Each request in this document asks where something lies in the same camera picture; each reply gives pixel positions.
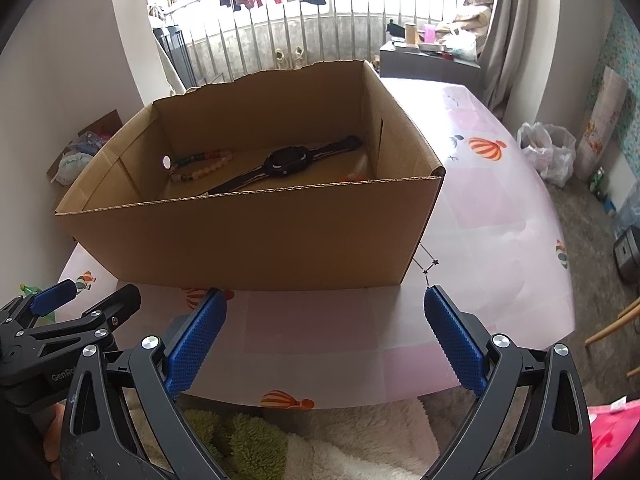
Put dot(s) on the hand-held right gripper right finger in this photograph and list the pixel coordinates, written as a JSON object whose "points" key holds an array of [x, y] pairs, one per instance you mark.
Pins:
{"points": [[455, 345]]}

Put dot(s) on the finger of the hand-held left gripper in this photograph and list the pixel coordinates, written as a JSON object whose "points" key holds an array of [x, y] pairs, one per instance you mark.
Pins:
{"points": [[110, 310], [52, 296]]}

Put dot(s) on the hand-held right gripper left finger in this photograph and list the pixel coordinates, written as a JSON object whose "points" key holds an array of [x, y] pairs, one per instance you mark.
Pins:
{"points": [[195, 345]]}

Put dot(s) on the large cardboard box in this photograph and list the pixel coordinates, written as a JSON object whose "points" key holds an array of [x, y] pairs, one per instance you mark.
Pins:
{"points": [[250, 240]]}

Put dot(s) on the person's left hand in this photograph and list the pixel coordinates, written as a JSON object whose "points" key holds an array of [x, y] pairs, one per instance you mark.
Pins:
{"points": [[54, 430]]}

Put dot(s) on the green plastic bottle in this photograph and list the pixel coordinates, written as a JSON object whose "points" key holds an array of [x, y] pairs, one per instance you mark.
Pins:
{"points": [[30, 291]]}

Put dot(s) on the pink printed tablecloth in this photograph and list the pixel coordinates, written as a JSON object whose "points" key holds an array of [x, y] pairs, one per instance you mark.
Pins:
{"points": [[310, 330]]}

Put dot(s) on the pale crumpled plastic bag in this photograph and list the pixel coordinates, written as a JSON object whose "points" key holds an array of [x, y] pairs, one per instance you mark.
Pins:
{"points": [[72, 167]]}

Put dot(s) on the green white fluffy garment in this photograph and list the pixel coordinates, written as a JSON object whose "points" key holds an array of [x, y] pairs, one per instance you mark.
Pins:
{"points": [[340, 440]]}

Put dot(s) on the wooden chair leg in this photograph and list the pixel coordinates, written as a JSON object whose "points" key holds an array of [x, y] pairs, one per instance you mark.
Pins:
{"points": [[612, 325]]}

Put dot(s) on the open cardboard box with bags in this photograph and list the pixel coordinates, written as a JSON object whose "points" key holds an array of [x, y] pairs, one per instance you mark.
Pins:
{"points": [[107, 125]]}

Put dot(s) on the pink shopping bag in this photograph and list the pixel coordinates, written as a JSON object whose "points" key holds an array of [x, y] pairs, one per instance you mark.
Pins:
{"points": [[615, 440]]}

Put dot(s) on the black box device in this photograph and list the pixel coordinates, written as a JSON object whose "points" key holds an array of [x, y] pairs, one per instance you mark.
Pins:
{"points": [[629, 255]]}

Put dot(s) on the white plastic bag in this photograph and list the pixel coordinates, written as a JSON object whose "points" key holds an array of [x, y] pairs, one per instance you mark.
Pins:
{"points": [[547, 152]]}

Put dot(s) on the black metal rack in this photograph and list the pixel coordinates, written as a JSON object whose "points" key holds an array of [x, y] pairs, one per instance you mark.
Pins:
{"points": [[175, 55]]}

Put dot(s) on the patterned paper bag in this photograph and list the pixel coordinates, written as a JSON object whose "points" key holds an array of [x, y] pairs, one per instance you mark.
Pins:
{"points": [[602, 125]]}

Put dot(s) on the grey cabinet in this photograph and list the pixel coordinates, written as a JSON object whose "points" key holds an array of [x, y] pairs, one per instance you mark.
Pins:
{"points": [[430, 72]]}

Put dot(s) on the beige curtain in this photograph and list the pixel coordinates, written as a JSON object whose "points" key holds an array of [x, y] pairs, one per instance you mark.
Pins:
{"points": [[515, 25]]}

